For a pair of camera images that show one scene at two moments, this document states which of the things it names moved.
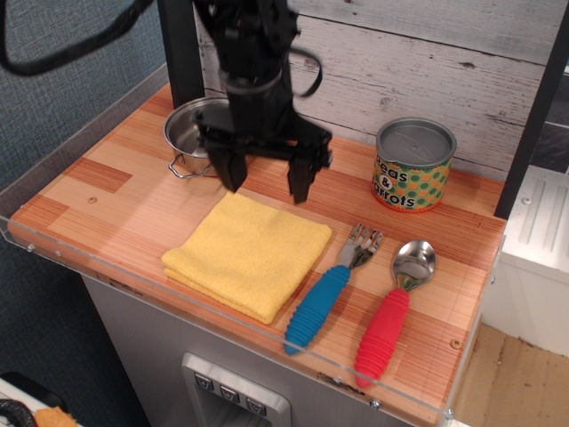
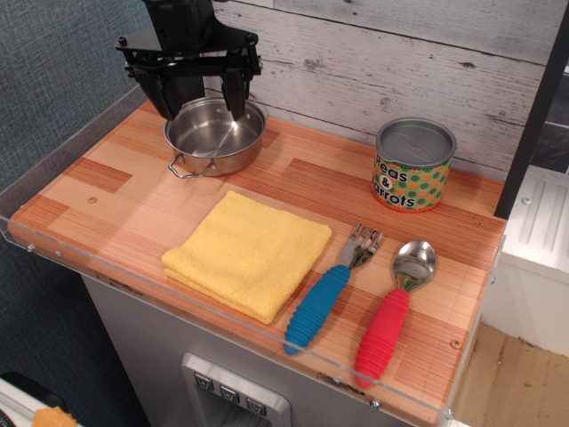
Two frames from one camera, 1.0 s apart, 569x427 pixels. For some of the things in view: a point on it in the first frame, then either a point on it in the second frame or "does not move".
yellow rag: x=245 y=255 does not move
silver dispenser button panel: x=217 y=395 does not move
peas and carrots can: x=412 y=163 does not move
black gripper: x=260 y=116 → x=186 y=39
